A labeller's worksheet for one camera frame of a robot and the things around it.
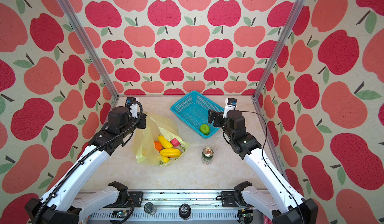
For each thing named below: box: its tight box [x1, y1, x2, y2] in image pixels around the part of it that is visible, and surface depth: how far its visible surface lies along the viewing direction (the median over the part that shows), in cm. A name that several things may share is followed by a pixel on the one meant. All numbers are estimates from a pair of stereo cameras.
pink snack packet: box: [263, 214, 274, 224], surface depth 69 cm
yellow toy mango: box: [159, 148, 182, 158], surface depth 88 cm
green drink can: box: [201, 147, 214, 165], surface depth 81 cm
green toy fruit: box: [200, 124, 211, 136], surface depth 96 cm
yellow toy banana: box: [158, 135, 174, 148], surface depth 92 cm
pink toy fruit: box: [170, 138, 181, 147], surface depth 92 cm
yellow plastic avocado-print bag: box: [132, 112, 190, 167], surface depth 81 cm
